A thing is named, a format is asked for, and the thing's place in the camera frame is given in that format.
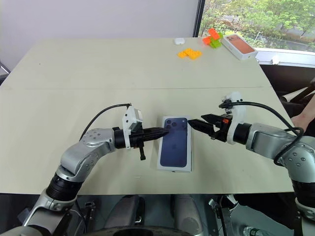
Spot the black window frame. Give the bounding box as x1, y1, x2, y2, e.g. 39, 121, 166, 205
192, 0, 206, 38

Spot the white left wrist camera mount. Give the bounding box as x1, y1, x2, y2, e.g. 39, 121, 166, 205
122, 105, 144, 150

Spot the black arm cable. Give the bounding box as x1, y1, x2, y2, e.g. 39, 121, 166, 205
218, 101, 305, 167
82, 103, 132, 141

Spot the black metal clamp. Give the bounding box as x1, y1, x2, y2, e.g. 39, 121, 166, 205
84, 201, 97, 223
208, 198, 233, 236

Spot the person's bare hand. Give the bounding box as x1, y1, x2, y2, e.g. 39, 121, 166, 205
291, 108, 312, 135

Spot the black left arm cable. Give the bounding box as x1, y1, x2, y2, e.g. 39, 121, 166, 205
82, 103, 132, 141

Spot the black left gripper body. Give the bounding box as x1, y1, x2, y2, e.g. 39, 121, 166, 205
129, 128, 147, 161

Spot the green toy brick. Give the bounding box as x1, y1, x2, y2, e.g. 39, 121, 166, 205
209, 33, 224, 49

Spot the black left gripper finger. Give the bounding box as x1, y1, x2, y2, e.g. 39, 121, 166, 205
145, 127, 170, 137
145, 132, 170, 143

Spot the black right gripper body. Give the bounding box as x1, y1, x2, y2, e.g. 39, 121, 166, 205
210, 114, 234, 143

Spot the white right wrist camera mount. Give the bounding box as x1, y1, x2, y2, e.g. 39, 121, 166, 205
220, 91, 247, 145

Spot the black chair with beige tube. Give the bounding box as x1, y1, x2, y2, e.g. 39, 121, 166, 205
259, 63, 315, 118

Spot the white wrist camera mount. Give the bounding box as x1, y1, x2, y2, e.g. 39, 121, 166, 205
220, 91, 247, 145
122, 105, 144, 150

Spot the blue phone box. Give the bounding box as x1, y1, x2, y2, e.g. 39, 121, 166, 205
157, 115, 193, 174

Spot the white box with orange phone print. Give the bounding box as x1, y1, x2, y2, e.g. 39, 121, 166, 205
221, 34, 259, 60

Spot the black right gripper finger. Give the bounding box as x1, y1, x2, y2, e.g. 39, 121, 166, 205
188, 118, 216, 139
201, 113, 223, 124

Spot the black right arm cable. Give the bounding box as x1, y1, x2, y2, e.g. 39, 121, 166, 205
218, 101, 305, 167

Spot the white window sill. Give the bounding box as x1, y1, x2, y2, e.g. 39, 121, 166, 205
254, 47, 315, 67

